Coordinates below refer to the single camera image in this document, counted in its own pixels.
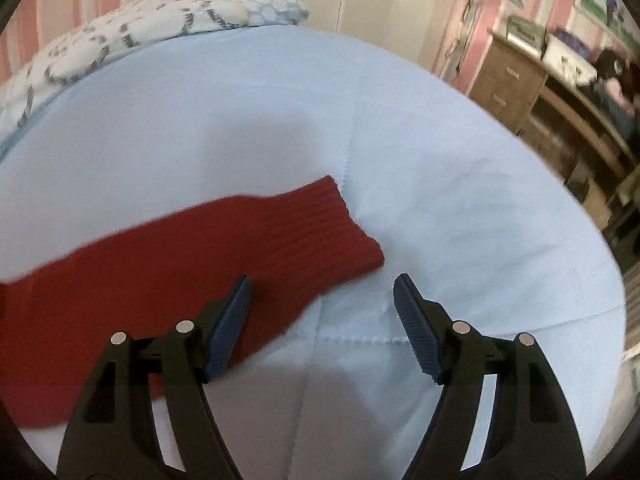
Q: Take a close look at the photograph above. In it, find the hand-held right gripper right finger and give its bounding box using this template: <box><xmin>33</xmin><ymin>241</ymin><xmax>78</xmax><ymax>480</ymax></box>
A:
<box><xmin>393</xmin><ymin>273</ymin><xmax>587</xmax><ymax>480</ymax></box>

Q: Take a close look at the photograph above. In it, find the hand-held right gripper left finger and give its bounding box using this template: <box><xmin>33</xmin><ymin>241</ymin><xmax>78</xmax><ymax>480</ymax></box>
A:
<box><xmin>56</xmin><ymin>274</ymin><xmax>253</xmax><ymax>480</ymax></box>

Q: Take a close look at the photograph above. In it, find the red knit sweater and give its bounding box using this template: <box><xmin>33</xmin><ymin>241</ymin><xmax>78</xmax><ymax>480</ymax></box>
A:
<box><xmin>0</xmin><ymin>175</ymin><xmax>386</xmax><ymax>431</ymax></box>

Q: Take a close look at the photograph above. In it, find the wooden dresser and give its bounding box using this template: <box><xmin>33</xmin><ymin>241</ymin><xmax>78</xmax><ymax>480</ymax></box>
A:
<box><xmin>467</xmin><ymin>30</ymin><xmax>640</xmax><ymax>233</ymax></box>

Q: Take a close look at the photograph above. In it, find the white box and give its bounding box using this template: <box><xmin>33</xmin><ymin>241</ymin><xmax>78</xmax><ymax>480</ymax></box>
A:
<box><xmin>545</xmin><ymin>40</ymin><xmax>598</xmax><ymax>86</ymax></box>

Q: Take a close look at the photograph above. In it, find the green box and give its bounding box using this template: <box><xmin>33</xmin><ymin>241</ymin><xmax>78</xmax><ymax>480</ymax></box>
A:
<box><xmin>505</xmin><ymin>15</ymin><xmax>548</xmax><ymax>53</ymax></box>

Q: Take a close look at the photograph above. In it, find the patterned blue pillow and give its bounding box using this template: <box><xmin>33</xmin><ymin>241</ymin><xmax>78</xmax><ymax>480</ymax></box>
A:
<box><xmin>0</xmin><ymin>0</ymin><xmax>311</xmax><ymax>153</ymax></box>

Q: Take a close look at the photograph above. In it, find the wall poster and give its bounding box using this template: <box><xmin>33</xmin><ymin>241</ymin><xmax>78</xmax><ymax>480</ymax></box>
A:
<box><xmin>579</xmin><ymin>0</ymin><xmax>640</xmax><ymax>41</ymax></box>

